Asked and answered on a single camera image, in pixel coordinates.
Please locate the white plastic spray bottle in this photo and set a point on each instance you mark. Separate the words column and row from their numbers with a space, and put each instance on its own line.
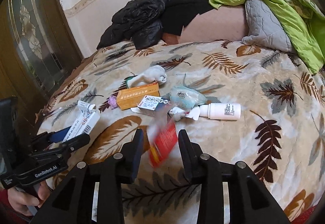
column 221, row 111

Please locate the light blue plastic packet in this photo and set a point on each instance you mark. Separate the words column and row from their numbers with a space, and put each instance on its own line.
column 186, row 98

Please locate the red snack package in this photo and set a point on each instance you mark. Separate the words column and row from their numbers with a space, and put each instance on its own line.
column 162, row 136

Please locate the purple crumpled paper ball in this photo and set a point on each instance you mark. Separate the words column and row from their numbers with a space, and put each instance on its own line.
column 112, row 101

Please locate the crumpled white wrapper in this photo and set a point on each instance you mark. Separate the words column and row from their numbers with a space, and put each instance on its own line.
column 177, row 113

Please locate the pink sofa seat back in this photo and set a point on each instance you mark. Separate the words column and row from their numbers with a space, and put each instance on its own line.
column 225, row 23

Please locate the grey quilted pillow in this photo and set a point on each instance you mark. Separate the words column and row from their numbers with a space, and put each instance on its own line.
column 265, row 30

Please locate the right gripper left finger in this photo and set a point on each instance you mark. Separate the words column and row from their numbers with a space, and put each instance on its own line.
column 92, row 193

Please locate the orange medicine box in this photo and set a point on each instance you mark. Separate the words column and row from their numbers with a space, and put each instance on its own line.
column 131, row 97

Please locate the white blue medicine box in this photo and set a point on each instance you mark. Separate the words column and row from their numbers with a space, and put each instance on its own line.
column 85, row 122

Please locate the person's left hand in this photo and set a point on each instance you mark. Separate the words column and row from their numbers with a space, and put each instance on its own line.
column 20, row 201

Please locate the white green sock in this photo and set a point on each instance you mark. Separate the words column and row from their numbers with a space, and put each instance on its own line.
column 154, row 74

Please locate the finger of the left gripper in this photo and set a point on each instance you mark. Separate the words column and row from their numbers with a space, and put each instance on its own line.
column 68, row 145
column 45, row 139

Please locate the black puffer jacket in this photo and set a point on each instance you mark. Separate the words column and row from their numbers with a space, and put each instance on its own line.
column 145, row 21

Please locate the dark wooden glass door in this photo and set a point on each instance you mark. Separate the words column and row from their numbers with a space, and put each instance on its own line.
column 38, row 53

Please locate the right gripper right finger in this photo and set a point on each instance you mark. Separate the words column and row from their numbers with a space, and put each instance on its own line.
column 249, row 199

